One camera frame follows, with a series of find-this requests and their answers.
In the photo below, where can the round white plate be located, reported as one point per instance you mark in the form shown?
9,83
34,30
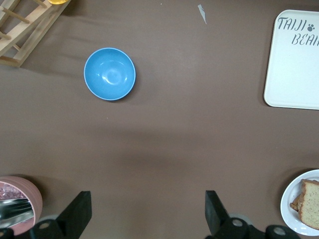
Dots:
290,214

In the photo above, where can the wooden mug rack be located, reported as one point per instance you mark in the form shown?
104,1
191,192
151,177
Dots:
37,32

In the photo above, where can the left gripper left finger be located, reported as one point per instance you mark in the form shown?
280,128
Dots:
72,219

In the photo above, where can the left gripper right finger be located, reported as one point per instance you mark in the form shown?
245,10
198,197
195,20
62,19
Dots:
221,221

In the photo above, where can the brown bread slice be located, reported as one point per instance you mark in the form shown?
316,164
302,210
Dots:
296,203
311,204

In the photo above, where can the metal spoon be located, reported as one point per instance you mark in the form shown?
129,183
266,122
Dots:
15,211

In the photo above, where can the blue bowl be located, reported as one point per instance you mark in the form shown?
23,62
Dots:
109,73

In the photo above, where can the cream bear print tray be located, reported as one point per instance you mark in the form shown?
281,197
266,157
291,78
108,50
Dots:
291,74

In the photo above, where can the yellow mug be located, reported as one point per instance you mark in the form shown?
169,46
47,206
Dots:
58,2

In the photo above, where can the pink bowl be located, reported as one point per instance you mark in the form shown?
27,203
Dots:
30,191

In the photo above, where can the brown table cover sheet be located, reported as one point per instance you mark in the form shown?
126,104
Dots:
174,124

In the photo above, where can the small grey paper scrap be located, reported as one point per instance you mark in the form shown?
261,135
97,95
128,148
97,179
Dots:
202,12

